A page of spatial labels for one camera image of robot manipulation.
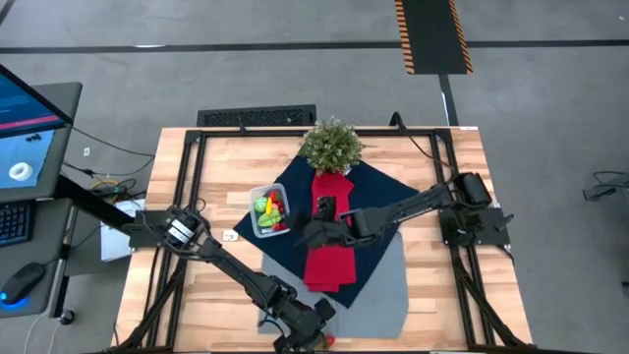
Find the grey framed monitor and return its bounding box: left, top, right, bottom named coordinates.
left=0, top=81, right=84, bottom=204

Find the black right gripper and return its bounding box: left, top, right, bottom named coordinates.
left=293, top=195, right=368, bottom=250

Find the black diagonal support bar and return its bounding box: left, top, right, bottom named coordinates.
left=52, top=174, right=148, bottom=236

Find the red cloth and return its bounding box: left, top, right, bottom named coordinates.
left=303, top=170, right=358, bottom=294

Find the black keyboard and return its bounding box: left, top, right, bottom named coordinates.
left=0, top=200, right=35, bottom=249

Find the green plant in black pot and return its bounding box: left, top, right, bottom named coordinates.
left=297, top=115, right=365, bottom=176

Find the light grey cloth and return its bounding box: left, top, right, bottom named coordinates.
left=257, top=230, right=410, bottom=340

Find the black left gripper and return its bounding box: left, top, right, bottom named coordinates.
left=274, top=294, right=338, bottom=354

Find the navy blue cloth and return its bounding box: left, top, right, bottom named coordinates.
left=233, top=155, right=420, bottom=310

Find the dark grey desk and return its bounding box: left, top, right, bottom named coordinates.
left=0, top=196, right=75, bottom=320

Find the black mat with striped edges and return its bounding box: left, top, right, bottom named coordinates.
left=393, top=0, right=475, bottom=76

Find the tilted black monitor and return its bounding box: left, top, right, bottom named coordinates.
left=0, top=63, right=75, bottom=139

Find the black floor stand with cables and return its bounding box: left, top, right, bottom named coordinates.
left=582, top=169, right=629, bottom=207

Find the black perforated panel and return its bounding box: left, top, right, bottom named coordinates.
left=196, top=103, right=318, bottom=128

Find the black aluminium table frame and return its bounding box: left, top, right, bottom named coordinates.
left=105, top=125, right=537, bottom=354

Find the green ribbed toy vegetable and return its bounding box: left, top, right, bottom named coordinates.
left=257, top=209, right=284, bottom=229

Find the black computer mouse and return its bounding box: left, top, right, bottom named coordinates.
left=0, top=262, right=47, bottom=307

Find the clear plastic tupperware container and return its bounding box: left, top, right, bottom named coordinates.
left=248, top=182, right=292, bottom=240

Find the white paper sheet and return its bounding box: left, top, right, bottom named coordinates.
left=100, top=198, right=148, bottom=263

